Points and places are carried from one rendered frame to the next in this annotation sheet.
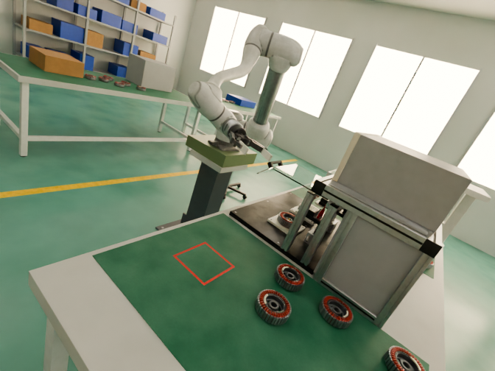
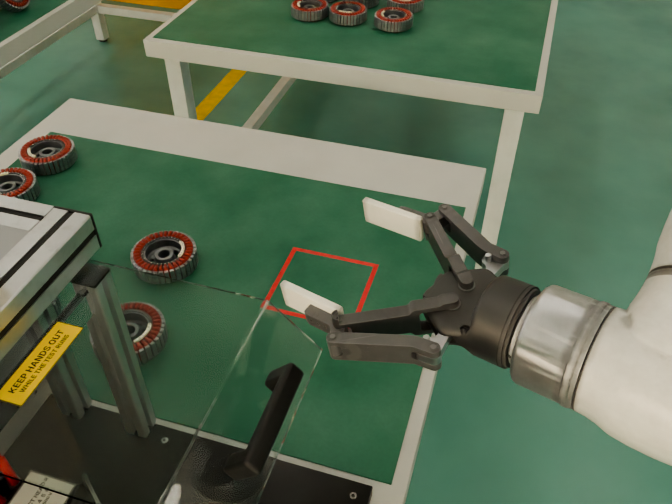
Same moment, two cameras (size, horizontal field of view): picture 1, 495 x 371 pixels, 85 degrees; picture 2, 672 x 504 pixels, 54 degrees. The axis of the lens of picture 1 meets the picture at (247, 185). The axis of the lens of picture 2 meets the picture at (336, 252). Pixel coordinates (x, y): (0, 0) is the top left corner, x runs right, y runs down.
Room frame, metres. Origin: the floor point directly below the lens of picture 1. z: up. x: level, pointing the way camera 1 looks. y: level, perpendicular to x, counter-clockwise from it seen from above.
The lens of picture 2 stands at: (1.57, -0.10, 1.54)
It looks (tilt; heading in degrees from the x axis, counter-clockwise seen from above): 42 degrees down; 168
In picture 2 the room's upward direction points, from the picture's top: straight up
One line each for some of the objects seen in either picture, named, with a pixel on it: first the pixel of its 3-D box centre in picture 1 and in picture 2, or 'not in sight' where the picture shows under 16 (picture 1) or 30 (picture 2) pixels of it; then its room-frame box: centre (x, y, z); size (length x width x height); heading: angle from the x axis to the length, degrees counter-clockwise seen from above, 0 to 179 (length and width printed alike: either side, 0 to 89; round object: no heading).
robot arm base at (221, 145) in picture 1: (222, 143); not in sight; (1.94, 0.28, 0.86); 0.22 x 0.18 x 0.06; 141
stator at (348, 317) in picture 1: (335, 311); not in sight; (0.75, -0.43, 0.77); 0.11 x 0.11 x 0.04
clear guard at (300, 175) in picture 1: (301, 182); (117, 385); (1.15, -0.22, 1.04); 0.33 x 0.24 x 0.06; 60
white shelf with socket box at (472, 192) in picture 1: (435, 209); not in sight; (1.83, -1.27, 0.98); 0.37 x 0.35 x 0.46; 150
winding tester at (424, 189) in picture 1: (400, 174); not in sight; (1.16, -0.59, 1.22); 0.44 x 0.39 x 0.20; 150
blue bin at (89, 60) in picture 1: (82, 59); not in sight; (5.89, 4.29, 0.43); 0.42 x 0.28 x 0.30; 62
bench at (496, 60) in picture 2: not in sight; (399, 52); (-0.83, 0.69, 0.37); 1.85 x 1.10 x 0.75; 150
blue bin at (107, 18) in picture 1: (106, 18); not in sight; (6.24, 4.09, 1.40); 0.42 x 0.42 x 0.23; 60
